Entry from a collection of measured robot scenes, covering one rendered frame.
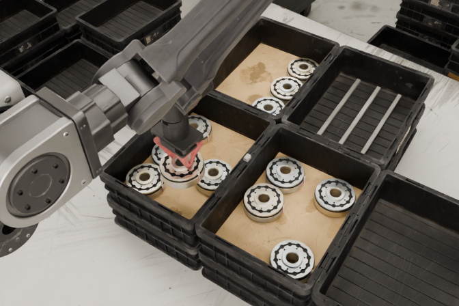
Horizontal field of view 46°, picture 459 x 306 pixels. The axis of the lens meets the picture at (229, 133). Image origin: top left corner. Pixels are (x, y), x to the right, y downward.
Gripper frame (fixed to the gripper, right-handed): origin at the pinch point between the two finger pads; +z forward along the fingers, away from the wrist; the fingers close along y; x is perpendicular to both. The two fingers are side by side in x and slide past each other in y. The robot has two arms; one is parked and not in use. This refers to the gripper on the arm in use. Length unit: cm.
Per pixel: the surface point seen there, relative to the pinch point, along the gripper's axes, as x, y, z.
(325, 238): -15.4, -31.0, 21.3
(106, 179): 10.5, 17.0, 10.4
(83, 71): -46, 116, 63
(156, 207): 8.6, 1.6, 10.6
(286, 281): 4.3, -33.2, 11.4
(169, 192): -1.2, 8.5, 20.4
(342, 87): -65, -5, 21
